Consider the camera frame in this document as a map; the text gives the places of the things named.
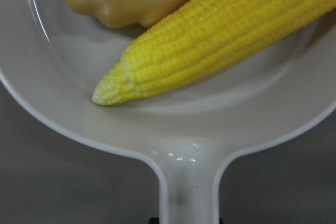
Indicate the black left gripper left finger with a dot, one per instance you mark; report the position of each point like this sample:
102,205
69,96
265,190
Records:
154,220

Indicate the beige plastic dustpan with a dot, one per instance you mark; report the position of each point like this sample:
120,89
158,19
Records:
52,58

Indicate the yellow toy corn cob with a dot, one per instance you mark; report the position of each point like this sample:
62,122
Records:
201,38

